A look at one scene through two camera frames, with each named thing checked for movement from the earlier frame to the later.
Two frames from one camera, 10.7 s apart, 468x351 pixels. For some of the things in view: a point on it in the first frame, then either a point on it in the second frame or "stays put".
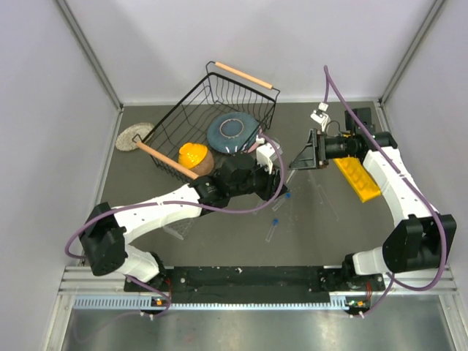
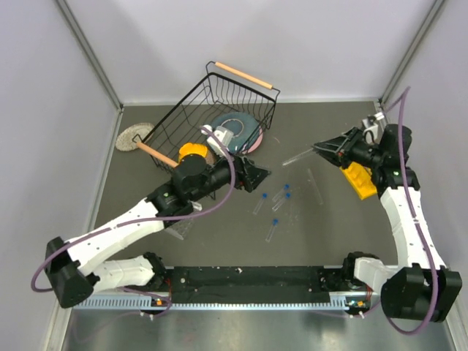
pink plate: (255, 145) stays put
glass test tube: (324, 199) → (297, 156)
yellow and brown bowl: (196, 157) stays put
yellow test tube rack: (358, 176) stays put
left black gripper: (272, 182) → (255, 175)
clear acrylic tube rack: (179, 228) stays put
